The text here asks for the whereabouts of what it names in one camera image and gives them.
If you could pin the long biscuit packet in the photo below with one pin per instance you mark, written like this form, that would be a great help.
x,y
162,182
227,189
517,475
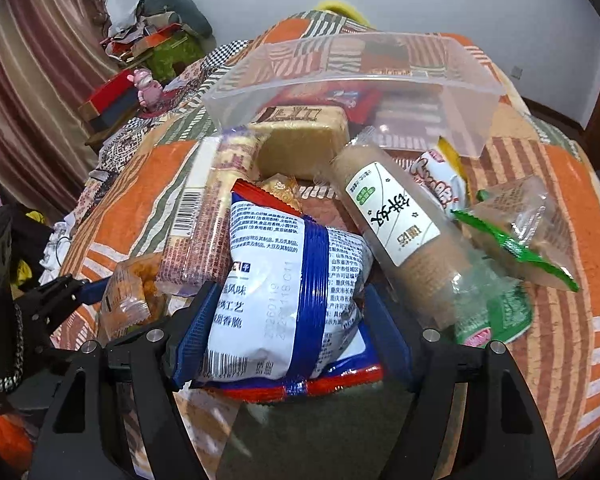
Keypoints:
x,y
205,200

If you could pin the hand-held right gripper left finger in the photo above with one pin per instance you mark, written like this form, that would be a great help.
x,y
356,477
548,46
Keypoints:
x,y
194,332

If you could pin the pink toy figure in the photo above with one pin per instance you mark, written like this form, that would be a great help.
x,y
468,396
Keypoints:
x,y
147,87

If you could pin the wall socket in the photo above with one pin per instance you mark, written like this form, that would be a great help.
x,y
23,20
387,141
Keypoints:
x,y
516,71

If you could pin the brown striped curtain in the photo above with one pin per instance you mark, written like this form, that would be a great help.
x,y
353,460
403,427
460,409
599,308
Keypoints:
x,y
40,60

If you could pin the brick-shaped bread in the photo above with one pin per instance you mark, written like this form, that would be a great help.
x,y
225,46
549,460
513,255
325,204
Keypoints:
x,y
300,140

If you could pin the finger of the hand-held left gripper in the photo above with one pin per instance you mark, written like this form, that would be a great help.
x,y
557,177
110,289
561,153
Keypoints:
x,y
55,300

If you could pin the blue white snack packet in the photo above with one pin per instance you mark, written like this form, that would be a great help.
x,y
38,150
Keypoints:
x,y
290,285

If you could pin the yellow pillow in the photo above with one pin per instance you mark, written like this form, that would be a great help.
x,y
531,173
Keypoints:
x,y
337,6

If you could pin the red white snack packet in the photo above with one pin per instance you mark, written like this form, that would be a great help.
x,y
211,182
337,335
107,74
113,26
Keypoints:
x,y
437,185

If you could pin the brown cracker roll pack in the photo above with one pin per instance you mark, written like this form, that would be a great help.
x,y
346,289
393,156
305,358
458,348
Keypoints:
x,y
405,240

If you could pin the red box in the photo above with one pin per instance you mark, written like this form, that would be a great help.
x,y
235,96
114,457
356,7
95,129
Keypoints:
x,y
107,97

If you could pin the white printed cloth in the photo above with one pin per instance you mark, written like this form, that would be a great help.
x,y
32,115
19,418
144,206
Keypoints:
x,y
62,240

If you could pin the orange cardboard box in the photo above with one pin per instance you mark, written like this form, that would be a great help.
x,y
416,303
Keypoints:
x,y
155,37

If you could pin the green snack packet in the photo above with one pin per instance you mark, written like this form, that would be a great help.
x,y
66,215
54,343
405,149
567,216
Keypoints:
x,y
490,315

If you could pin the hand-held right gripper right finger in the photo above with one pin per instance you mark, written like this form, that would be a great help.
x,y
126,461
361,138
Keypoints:
x,y
391,332

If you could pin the checkered patchwork quilt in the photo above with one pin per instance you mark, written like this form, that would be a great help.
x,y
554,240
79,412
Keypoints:
x,y
125,150

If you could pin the grey pillow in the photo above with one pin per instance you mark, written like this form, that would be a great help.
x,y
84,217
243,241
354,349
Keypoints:
x,y
185,10

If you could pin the small orange snack packet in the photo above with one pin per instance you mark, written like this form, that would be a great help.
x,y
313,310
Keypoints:
x,y
130,295

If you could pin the clear packet with green edge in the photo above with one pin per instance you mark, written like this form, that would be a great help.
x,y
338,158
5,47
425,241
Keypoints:
x,y
520,220

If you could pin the clear plastic container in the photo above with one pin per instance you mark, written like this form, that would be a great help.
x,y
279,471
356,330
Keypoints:
x,y
300,60

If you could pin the orange striped patchwork blanket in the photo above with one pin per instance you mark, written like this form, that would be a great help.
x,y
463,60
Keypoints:
x,y
555,185

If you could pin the orange pastry packet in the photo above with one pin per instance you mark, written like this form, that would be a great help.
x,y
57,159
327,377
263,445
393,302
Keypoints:
x,y
280,187

